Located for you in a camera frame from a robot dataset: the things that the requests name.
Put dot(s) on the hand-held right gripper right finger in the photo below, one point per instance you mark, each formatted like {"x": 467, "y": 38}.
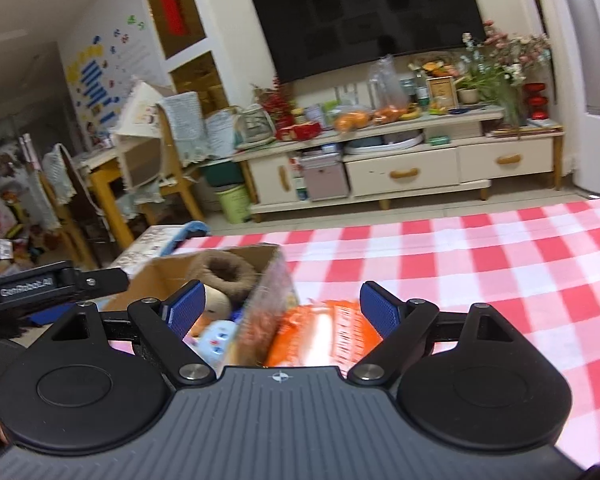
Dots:
{"x": 380, "y": 310}

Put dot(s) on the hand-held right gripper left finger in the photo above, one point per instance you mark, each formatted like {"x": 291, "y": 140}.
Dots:
{"x": 185, "y": 310}

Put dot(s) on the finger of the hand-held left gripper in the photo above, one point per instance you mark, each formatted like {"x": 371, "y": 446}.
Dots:
{"x": 105, "y": 282}

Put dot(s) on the light blue plush toy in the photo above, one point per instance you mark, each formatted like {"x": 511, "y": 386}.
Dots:
{"x": 217, "y": 340}

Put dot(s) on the orange plastic packet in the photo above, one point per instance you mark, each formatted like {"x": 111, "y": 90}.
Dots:
{"x": 325, "y": 330}

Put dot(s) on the cardboard box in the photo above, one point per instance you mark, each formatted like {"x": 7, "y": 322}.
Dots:
{"x": 260, "y": 320}

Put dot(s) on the white printed carton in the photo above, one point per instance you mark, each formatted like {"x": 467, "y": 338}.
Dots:
{"x": 145, "y": 247}

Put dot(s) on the pile of toys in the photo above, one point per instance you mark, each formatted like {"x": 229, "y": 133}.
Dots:
{"x": 10, "y": 230}

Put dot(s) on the blue cloth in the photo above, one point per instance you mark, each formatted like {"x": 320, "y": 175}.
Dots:
{"x": 190, "y": 232}

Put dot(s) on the yellow wooden dining table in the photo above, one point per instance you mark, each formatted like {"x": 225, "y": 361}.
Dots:
{"x": 102, "y": 180}

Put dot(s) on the pink checked tablecloth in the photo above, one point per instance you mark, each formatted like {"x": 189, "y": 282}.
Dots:
{"x": 480, "y": 270}

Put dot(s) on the light green trash bin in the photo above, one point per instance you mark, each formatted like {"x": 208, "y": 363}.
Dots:
{"x": 235, "y": 205}

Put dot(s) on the yellow wooden chair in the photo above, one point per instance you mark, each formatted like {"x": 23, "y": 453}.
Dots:
{"x": 172, "y": 180}

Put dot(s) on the cream TV cabinet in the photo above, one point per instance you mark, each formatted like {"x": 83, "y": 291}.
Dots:
{"x": 405, "y": 172}

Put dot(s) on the dark green storage box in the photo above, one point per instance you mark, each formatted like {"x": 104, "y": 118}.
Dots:
{"x": 222, "y": 174}

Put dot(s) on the white round tray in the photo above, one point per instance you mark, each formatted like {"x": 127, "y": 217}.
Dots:
{"x": 380, "y": 144}

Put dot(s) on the teal crochet chair cover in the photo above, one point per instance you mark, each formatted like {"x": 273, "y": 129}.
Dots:
{"x": 185, "y": 125}

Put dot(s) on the white paper sheet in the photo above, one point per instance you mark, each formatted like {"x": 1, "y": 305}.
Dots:
{"x": 221, "y": 132}

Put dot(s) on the small green box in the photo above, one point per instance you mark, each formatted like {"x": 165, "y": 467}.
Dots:
{"x": 442, "y": 140}

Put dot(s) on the bag of oranges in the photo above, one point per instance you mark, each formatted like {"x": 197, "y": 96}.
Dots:
{"x": 352, "y": 121}
{"x": 390, "y": 115}

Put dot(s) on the red box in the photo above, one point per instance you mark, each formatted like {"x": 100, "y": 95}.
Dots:
{"x": 300, "y": 131}

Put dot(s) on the glass kettle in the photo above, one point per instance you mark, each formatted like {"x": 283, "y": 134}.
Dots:
{"x": 255, "y": 125}

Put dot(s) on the bunch of bananas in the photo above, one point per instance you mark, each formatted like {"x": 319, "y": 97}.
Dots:
{"x": 412, "y": 112}

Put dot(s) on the green glass bottle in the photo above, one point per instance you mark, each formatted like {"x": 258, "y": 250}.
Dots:
{"x": 422, "y": 90}

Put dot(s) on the clear plastic bag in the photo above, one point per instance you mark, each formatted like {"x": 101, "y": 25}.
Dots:
{"x": 387, "y": 82}

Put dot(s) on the red berry branches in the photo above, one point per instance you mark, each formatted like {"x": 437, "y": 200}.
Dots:
{"x": 275, "y": 100}

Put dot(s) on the stack of books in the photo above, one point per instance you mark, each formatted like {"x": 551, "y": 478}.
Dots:
{"x": 525, "y": 129}

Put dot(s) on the red vase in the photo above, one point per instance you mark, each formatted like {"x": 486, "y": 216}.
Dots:
{"x": 536, "y": 100}

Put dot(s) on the pink white flower bouquet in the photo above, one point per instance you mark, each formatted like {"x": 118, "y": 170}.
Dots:
{"x": 505, "y": 50}

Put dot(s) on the black television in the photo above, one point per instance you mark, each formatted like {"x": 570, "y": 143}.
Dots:
{"x": 365, "y": 10}

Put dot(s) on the white tower air conditioner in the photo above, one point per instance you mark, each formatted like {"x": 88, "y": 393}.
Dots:
{"x": 595, "y": 85}

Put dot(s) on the wall poster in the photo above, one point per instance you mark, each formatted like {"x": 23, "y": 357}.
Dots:
{"x": 100, "y": 75}

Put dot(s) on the wooden picture frame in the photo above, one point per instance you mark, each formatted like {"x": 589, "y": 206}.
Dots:
{"x": 440, "y": 92}

